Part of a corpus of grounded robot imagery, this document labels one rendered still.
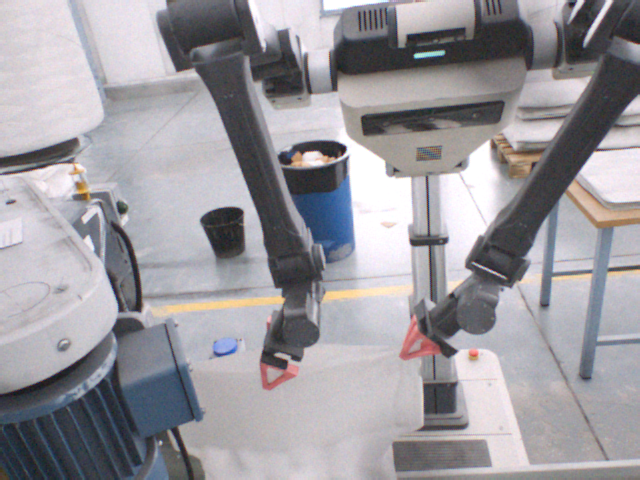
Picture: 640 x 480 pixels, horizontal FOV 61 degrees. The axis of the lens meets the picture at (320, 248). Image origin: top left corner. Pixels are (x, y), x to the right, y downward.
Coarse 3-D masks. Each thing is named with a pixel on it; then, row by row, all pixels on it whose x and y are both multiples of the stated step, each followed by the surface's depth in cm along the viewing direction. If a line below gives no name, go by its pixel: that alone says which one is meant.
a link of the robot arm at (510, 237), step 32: (608, 0) 60; (608, 32) 59; (608, 64) 60; (608, 96) 62; (576, 128) 66; (608, 128) 64; (544, 160) 71; (576, 160) 68; (544, 192) 72; (512, 224) 78; (480, 256) 83; (512, 256) 82
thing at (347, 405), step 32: (256, 352) 99; (320, 352) 98; (352, 352) 97; (384, 352) 95; (224, 384) 95; (256, 384) 94; (288, 384) 94; (320, 384) 95; (352, 384) 97; (384, 384) 98; (416, 384) 98; (224, 416) 100; (256, 416) 98; (288, 416) 98; (320, 416) 98; (352, 416) 100; (384, 416) 102; (416, 416) 102; (192, 448) 106; (224, 448) 104; (256, 448) 102; (288, 448) 102; (320, 448) 103; (352, 448) 102; (384, 448) 103
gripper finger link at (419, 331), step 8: (416, 304) 95; (416, 312) 93; (424, 312) 91; (416, 320) 92; (424, 320) 91; (416, 328) 90; (424, 328) 90; (416, 336) 90; (424, 336) 90; (408, 344) 92; (432, 344) 91; (400, 352) 94; (416, 352) 94; (424, 352) 93; (432, 352) 92
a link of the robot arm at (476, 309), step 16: (480, 240) 84; (528, 256) 84; (480, 272) 84; (480, 288) 79; (496, 288) 81; (464, 304) 79; (480, 304) 78; (496, 304) 78; (464, 320) 80; (480, 320) 79
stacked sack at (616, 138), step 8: (616, 128) 397; (624, 128) 393; (632, 128) 391; (608, 136) 390; (616, 136) 387; (624, 136) 385; (632, 136) 385; (600, 144) 387; (608, 144) 386; (616, 144) 385; (624, 144) 384; (632, 144) 384
